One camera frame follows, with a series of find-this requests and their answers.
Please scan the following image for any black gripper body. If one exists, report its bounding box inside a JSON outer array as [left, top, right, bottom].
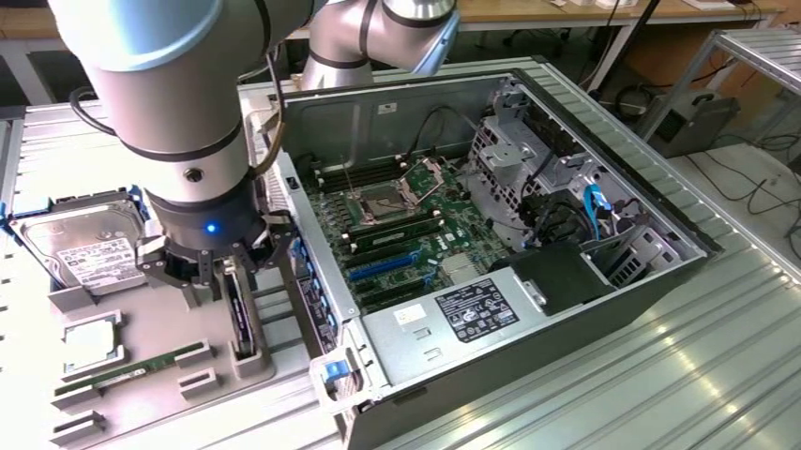
[[145, 180, 270, 259]]

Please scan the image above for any black graphics card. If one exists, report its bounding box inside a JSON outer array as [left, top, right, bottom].
[[221, 260, 264, 358]]

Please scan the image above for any grey parts rack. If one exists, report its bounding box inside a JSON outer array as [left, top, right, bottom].
[[0, 185, 328, 449]]

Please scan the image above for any silver hard disk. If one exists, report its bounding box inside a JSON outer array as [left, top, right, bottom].
[[17, 189, 151, 297]]

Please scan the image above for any blue expansion slot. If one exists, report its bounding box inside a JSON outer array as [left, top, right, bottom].
[[348, 250, 424, 283]]

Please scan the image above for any black expansion slot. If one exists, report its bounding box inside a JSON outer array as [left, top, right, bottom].
[[356, 270, 433, 306]]

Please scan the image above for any silver CPU chip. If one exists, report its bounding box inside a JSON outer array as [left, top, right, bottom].
[[62, 322, 122, 368]]

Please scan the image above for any green RAM stick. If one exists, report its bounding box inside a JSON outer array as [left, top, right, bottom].
[[54, 347, 208, 396]]

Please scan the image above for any installed black RAM stick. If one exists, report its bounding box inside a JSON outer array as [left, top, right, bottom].
[[348, 219, 442, 248]]

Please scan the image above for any thin metal locking lever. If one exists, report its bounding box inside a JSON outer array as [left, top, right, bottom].
[[337, 153, 360, 198]]

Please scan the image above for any green motherboard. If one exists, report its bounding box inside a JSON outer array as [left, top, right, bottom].
[[308, 154, 521, 314]]

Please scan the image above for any CPU socket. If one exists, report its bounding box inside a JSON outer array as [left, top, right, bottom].
[[353, 186, 420, 225]]

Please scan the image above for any silver chipset heatsink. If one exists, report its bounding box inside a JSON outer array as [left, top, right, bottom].
[[440, 256, 491, 284]]

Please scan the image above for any grey power supply unit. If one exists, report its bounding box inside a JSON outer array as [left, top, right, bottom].
[[361, 271, 552, 399]]

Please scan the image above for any metal socket cover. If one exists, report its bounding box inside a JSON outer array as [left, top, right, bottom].
[[400, 157, 454, 200]]

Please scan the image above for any black open PC case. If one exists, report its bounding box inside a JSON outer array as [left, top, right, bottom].
[[269, 67, 723, 450]]

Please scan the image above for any black fan shroud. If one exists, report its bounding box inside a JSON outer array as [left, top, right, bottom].
[[489, 242, 619, 316]]

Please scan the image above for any metal disk bay cage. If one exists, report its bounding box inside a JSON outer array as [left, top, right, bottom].
[[465, 78, 609, 235]]

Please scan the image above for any wooden desk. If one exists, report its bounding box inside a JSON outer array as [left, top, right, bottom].
[[453, 0, 788, 93]]

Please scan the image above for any black box device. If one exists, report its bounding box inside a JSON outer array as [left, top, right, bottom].
[[649, 90, 743, 158]]

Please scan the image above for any black looped wire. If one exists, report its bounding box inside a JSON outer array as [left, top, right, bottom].
[[400, 106, 485, 163]]

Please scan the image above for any blue data wire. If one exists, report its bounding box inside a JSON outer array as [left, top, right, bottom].
[[583, 184, 612, 242]]

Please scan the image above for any aluminium profile frame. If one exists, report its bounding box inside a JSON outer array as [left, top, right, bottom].
[[636, 28, 801, 143]]

